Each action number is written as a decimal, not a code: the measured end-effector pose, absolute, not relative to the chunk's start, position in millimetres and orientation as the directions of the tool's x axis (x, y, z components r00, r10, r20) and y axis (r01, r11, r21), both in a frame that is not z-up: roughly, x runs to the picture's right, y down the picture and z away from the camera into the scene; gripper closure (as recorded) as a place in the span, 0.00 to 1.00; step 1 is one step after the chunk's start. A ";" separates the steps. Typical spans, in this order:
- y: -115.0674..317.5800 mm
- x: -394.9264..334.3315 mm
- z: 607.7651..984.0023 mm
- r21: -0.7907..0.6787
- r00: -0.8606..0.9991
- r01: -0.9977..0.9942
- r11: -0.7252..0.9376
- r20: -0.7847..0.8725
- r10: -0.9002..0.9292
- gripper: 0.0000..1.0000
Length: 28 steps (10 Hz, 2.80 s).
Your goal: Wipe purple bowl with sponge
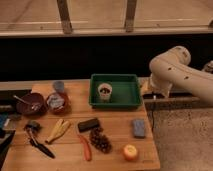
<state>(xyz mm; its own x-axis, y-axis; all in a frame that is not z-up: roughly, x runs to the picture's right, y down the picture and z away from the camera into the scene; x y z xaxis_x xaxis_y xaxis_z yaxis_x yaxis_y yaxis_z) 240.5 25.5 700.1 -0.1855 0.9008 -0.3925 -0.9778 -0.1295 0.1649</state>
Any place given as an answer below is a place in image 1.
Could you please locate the blue cup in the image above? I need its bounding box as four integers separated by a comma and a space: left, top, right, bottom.
53, 80, 65, 93

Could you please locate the metal faucet fixture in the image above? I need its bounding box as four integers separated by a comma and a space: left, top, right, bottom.
203, 60, 213, 74

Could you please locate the orange yellow apple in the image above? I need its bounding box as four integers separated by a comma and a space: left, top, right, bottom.
123, 144, 138, 161

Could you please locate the black handled tool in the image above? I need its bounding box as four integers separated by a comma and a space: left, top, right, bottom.
24, 120, 55, 158

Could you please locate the metal spoon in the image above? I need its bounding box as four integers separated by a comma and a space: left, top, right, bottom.
13, 95, 40, 110

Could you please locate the blue sponge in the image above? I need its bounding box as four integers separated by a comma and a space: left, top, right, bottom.
132, 119, 145, 138

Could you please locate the bunch of dark grapes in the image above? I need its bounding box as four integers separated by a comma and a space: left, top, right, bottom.
89, 127, 112, 154

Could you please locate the dark brown block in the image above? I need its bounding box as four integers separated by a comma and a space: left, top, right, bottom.
78, 118, 100, 132

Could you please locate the orange carrot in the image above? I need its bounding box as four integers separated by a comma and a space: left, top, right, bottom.
78, 134, 92, 161

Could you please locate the green plastic tray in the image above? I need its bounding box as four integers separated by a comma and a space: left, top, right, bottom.
89, 74, 142, 109

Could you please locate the white paper cup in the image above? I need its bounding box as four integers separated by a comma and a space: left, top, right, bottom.
98, 83, 112, 102

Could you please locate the red bowl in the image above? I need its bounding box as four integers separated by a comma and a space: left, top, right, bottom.
46, 92, 69, 114

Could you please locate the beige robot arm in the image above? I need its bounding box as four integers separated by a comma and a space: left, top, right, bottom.
141, 46, 213, 106

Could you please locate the yellow banana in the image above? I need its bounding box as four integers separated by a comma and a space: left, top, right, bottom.
45, 119, 71, 144

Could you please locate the purple bowl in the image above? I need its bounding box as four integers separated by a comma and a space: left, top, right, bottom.
16, 93, 46, 115

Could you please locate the wooden cutting board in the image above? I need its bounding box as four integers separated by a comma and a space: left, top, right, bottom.
1, 81, 160, 171

